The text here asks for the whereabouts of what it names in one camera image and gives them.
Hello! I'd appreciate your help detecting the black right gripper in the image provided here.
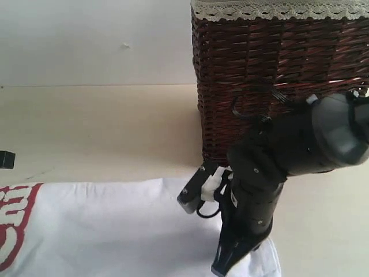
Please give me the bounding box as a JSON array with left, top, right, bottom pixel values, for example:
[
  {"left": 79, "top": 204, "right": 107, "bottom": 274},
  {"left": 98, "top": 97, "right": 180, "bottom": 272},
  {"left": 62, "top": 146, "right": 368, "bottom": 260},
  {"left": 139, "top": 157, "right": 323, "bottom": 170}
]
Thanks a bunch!
[{"left": 211, "top": 170, "right": 274, "bottom": 275}]

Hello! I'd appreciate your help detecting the white t-shirt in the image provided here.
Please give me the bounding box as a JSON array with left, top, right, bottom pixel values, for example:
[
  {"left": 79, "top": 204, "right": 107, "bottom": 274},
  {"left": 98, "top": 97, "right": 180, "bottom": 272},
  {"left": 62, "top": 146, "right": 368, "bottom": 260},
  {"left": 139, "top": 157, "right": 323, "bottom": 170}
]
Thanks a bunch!
[{"left": 0, "top": 177, "right": 283, "bottom": 277}]

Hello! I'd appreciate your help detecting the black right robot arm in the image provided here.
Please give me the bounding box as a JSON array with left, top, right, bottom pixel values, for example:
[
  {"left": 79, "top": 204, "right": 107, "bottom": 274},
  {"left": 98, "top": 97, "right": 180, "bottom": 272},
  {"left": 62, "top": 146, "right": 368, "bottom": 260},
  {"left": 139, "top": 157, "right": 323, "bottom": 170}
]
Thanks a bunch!
[{"left": 211, "top": 93, "right": 368, "bottom": 276}]

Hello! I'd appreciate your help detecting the dark brown wicker basket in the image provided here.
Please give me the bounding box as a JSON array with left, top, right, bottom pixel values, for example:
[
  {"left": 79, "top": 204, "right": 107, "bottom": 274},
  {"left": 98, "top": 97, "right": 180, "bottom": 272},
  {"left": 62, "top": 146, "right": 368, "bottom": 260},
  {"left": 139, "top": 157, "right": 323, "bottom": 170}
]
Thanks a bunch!
[{"left": 191, "top": 14, "right": 368, "bottom": 166}]

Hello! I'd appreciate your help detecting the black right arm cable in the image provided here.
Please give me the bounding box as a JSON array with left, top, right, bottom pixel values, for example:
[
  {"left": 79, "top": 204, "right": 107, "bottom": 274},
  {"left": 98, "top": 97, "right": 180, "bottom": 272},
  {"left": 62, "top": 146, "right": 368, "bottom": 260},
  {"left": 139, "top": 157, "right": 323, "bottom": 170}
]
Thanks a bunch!
[{"left": 230, "top": 85, "right": 315, "bottom": 122}]

